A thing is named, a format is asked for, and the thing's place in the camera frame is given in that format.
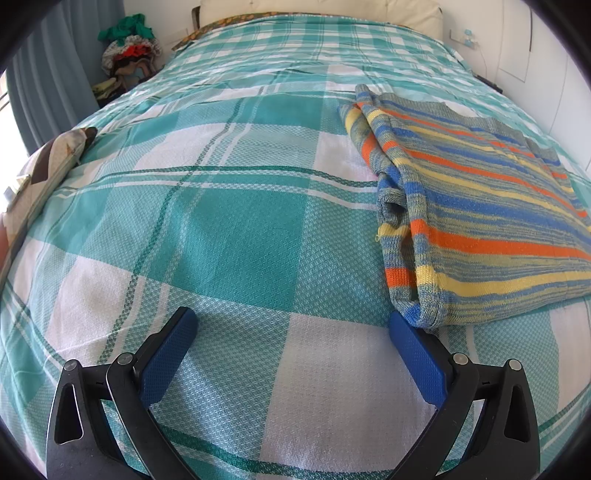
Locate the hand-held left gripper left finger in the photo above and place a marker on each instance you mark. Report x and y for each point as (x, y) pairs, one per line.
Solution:
(168, 360)

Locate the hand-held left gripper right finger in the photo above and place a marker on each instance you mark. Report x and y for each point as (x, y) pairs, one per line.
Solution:
(418, 360)

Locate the striped knit sweater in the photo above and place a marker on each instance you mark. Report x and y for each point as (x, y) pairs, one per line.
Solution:
(485, 207)

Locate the pile of mixed clothes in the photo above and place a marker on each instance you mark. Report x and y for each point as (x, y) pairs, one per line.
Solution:
(129, 55)

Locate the teal plaid bed blanket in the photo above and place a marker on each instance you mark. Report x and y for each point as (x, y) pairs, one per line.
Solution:
(231, 221)

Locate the zigzag patterned pillow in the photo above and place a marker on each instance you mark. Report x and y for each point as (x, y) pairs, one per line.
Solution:
(51, 161)

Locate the blue-grey curtain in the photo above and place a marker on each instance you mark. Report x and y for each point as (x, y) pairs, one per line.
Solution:
(51, 92)

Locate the cream padded headboard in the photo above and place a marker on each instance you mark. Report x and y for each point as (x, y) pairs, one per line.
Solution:
(323, 11)

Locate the white wall socket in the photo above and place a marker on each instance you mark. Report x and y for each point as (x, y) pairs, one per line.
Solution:
(464, 37)

